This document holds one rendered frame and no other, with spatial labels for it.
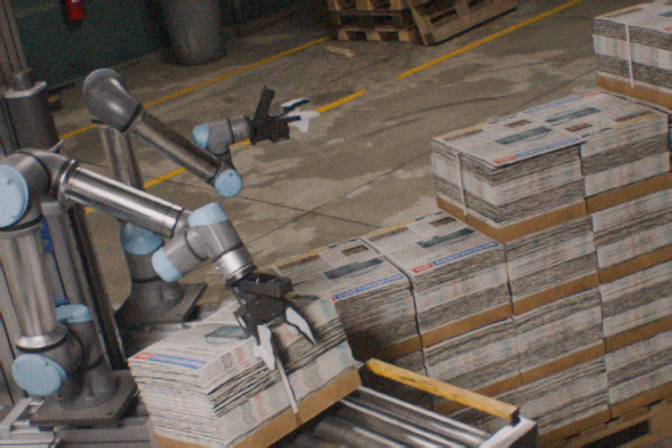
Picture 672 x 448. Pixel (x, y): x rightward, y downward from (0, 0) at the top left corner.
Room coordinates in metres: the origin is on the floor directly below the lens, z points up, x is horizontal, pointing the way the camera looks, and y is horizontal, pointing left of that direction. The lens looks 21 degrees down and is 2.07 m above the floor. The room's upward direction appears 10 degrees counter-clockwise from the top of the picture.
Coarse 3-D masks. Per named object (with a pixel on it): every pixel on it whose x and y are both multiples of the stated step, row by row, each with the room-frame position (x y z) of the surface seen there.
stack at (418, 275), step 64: (320, 256) 2.94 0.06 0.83; (384, 256) 2.89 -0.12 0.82; (448, 256) 2.78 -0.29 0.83; (512, 256) 2.80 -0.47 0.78; (576, 256) 2.87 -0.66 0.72; (384, 320) 2.67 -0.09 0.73; (448, 320) 2.73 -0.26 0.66; (512, 320) 2.79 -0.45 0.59; (576, 320) 2.85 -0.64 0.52; (640, 320) 2.92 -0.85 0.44; (384, 384) 2.66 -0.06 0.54; (576, 384) 2.85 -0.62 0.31; (640, 384) 2.92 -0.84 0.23
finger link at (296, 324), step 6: (288, 312) 2.06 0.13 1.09; (294, 312) 2.06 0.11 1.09; (282, 318) 2.07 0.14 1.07; (288, 318) 2.05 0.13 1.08; (294, 318) 2.05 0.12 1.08; (300, 318) 2.06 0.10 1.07; (288, 324) 2.05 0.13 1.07; (294, 324) 2.05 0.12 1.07; (300, 324) 2.05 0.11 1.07; (306, 324) 2.05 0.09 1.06; (288, 330) 2.09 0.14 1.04; (294, 330) 2.08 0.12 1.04; (300, 330) 2.04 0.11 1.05; (306, 330) 2.05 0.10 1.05; (306, 336) 2.04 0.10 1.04; (312, 336) 2.05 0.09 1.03; (312, 342) 2.04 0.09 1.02
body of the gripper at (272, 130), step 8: (272, 112) 3.07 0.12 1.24; (280, 112) 3.06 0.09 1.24; (248, 120) 3.04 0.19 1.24; (272, 120) 3.04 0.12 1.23; (248, 128) 3.03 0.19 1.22; (256, 128) 3.07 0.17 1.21; (264, 128) 3.06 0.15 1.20; (272, 128) 3.04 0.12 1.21; (280, 128) 3.05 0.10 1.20; (288, 128) 3.05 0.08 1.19; (256, 136) 3.05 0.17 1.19; (264, 136) 3.06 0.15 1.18; (272, 136) 3.04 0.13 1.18; (280, 136) 3.06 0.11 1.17; (288, 136) 3.05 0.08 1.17
